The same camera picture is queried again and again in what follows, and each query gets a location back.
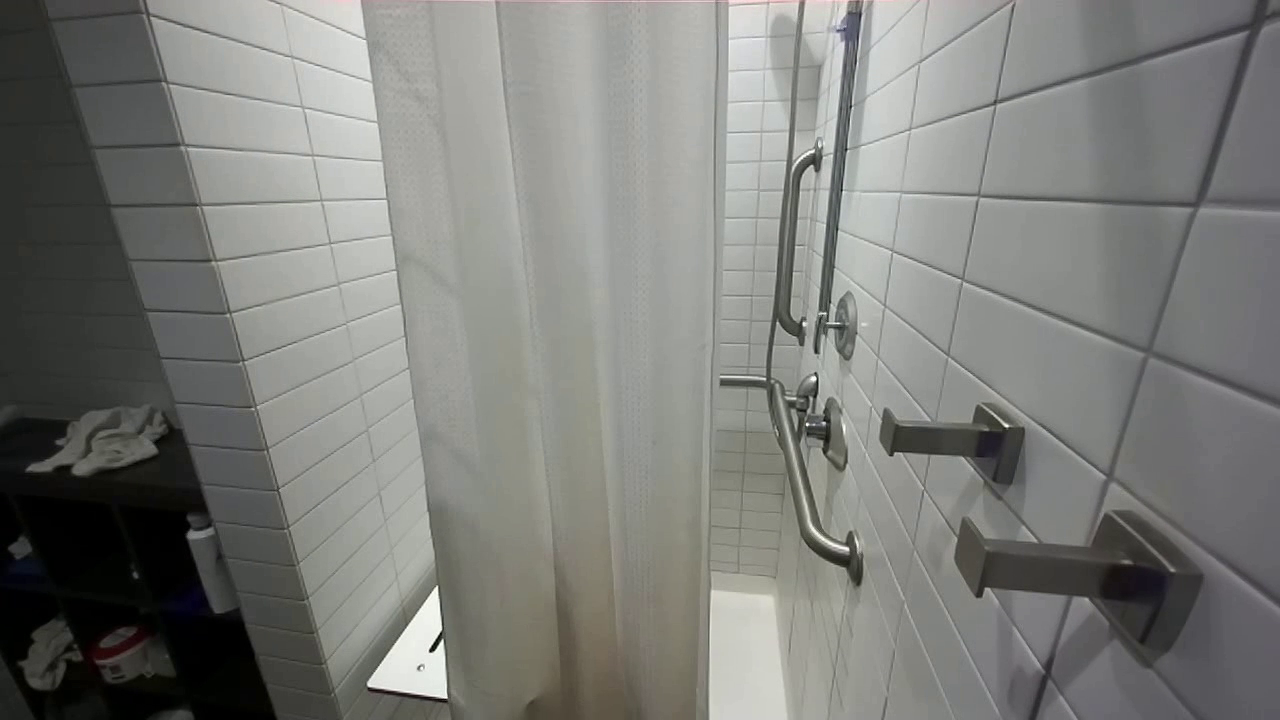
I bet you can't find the white shower curtain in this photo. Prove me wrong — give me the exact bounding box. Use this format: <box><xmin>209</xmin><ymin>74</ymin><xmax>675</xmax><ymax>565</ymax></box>
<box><xmin>357</xmin><ymin>0</ymin><xmax>731</xmax><ymax>720</ymax></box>

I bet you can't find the short vertical metal grab bar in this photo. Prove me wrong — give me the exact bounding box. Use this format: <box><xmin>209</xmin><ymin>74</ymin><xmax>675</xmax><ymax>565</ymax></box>
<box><xmin>768</xmin><ymin>140</ymin><xmax>829</xmax><ymax>347</ymax></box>

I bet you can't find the metal shower valve with lever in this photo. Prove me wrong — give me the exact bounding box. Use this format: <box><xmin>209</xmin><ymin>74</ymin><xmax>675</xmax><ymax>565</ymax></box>
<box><xmin>784</xmin><ymin>369</ymin><xmax>856</xmax><ymax>475</ymax></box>

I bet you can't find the round metal shower valve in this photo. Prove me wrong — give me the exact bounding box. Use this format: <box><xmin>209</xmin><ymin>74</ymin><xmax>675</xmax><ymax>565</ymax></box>
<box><xmin>816</xmin><ymin>288</ymin><xmax>865</xmax><ymax>363</ymax></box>

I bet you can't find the long angled metal grab bar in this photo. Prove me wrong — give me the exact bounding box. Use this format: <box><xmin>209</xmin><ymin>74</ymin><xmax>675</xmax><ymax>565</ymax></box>
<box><xmin>717</xmin><ymin>370</ymin><xmax>870</xmax><ymax>587</ymax></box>

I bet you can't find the tall metal shower slide bar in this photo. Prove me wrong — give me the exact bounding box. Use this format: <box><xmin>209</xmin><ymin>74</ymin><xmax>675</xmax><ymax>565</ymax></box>
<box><xmin>810</xmin><ymin>0</ymin><xmax>870</xmax><ymax>358</ymax></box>

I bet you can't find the white slotted shower bench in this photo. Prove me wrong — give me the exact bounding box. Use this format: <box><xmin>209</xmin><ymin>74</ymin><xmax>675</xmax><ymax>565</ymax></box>
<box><xmin>364</xmin><ymin>582</ymin><xmax>453</xmax><ymax>705</ymax></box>

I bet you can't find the white plastic bottle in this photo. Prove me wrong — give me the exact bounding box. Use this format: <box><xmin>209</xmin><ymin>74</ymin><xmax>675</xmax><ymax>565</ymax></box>
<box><xmin>182</xmin><ymin>508</ymin><xmax>245</xmax><ymax>620</ymax></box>

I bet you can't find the crumpled white towel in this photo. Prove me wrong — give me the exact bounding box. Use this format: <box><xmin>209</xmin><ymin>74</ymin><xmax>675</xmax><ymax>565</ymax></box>
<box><xmin>20</xmin><ymin>405</ymin><xmax>172</xmax><ymax>478</ymax></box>

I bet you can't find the dark cubby shelf unit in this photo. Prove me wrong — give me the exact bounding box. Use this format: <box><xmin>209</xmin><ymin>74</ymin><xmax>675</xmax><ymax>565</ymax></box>
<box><xmin>0</xmin><ymin>410</ymin><xmax>282</xmax><ymax>720</ymax></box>

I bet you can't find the red and white container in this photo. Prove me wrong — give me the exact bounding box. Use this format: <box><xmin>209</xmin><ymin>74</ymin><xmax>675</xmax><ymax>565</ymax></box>
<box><xmin>90</xmin><ymin>620</ymin><xmax>182</xmax><ymax>686</ymax></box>

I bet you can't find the small white cloth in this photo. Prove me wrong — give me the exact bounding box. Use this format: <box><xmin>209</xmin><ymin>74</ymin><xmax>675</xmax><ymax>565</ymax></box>
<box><xmin>14</xmin><ymin>613</ymin><xmax>90</xmax><ymax>697</ymax></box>

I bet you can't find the small square metal wall hook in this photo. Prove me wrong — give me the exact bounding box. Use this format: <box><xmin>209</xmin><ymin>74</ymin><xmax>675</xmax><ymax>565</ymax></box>
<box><xmin>876</xmin><ymin>400</ymin><xmax>1033</xmax><ymax>492</ymax></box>

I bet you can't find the large square metal wall hook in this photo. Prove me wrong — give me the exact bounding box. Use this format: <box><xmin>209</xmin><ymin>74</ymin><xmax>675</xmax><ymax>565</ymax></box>
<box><xmin>954</xmin><ymin>508</ymin><xmax>1208</xmax><ymax>665</ymax></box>

